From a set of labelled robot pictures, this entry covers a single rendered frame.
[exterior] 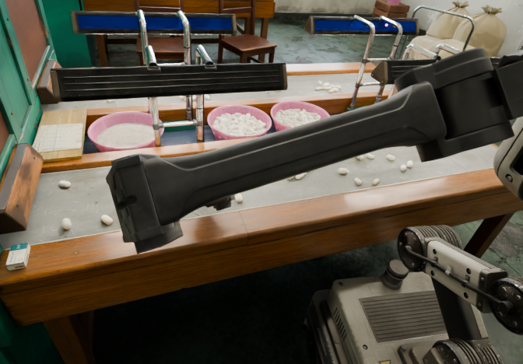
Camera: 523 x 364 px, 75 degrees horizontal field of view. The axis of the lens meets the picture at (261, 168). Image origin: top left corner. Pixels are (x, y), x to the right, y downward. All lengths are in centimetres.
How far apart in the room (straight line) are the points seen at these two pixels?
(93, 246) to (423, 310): 102
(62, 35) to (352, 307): 329
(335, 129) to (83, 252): 74
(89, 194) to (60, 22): 270
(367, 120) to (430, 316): 102
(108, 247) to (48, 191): 33
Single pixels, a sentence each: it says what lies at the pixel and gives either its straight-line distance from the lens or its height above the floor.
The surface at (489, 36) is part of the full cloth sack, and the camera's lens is 525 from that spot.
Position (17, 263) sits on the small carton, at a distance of 96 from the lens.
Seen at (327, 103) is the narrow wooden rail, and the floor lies 74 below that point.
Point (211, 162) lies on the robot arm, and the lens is 32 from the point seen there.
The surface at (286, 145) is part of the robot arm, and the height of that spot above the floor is 128.
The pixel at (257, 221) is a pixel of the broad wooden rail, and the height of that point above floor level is 76.
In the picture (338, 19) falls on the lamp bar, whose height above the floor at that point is 110.
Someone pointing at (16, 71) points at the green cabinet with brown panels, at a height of 97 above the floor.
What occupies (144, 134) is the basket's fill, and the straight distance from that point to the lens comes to 139.
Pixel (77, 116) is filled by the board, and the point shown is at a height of 78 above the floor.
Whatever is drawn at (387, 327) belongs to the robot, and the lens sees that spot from 123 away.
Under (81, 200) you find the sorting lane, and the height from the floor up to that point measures 74.
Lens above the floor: 146
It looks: 37 degrees down
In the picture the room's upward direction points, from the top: 7 degrees clockwise
